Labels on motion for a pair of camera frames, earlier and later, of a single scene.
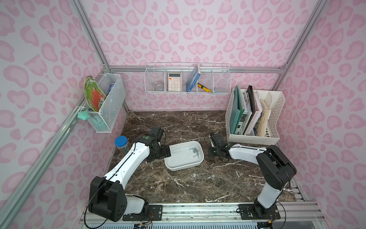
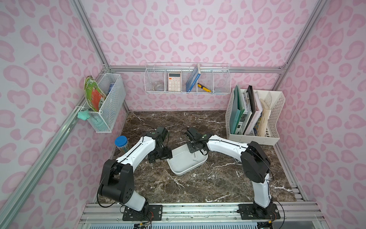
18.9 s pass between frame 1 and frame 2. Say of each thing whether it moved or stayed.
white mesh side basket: stayed
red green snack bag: stayed
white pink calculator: stayed
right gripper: moved
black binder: stayed
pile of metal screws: moved
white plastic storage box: moved
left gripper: stayed
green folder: stayed
